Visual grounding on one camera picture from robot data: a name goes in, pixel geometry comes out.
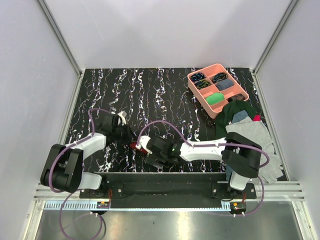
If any left aluminium frame post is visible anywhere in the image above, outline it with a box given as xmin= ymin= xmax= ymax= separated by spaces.
xmin=36 ymin=0 xmax=85 ymax=78

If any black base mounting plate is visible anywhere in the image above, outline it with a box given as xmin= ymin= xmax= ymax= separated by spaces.
xmin=79 ymin=172 xmax=257 ymax=211

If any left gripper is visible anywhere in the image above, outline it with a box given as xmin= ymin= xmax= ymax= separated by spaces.
xmin=112 ymin=121 xmax=139 ymax=145

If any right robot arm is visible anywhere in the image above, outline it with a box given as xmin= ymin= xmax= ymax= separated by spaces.
xmin=135 ymin=132 xmax=263 ymax=199

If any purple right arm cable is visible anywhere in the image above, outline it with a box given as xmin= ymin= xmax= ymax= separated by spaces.
xmin=137 ymin=120 xmax=271 ymax=217

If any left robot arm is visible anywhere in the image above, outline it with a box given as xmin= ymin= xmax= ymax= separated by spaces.
xmin=40 ymin=109 xmax=136 ymax=198

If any red cloth napkin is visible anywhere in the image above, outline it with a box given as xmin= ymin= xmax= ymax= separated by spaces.
xmin=129 ymin=141 xmax=148 ymax=155

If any magenta cloth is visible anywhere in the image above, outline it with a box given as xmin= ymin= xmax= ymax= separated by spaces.
xmin=253 ymin=115 xmax=261 ymax=122

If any pink compartment tray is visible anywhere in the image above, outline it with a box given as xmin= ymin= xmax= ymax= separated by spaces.
xmin=187 ymin=63 xmax=249 ymax=119

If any dark green cloth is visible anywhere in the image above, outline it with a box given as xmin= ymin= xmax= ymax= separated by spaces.
xmin=214 ymin=100 xmax=257 ymax=139

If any right aluminium frame post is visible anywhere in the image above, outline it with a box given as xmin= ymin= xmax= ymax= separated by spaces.
xmin=252 ymin=0 xmax=301 ymax=76

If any grey cloth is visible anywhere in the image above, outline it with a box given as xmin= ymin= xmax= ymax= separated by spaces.
xmin=225 ymin=116 xmax=283 ymax=184

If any aluminium frame post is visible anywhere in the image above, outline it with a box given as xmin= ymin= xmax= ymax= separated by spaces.
xmin=252 ymin=0 xmax=301 ymax=76
xmin=36 ymin=0 xmax=85 ymax=78

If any green rolled cloth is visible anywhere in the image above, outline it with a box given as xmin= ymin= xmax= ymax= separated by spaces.
xmin=205 ymin=92 xmax=225 ymax=105

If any blue rolled cloth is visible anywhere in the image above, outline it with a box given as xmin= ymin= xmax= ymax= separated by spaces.
xmin=215 ymin=78 xmax=234 ymax=91

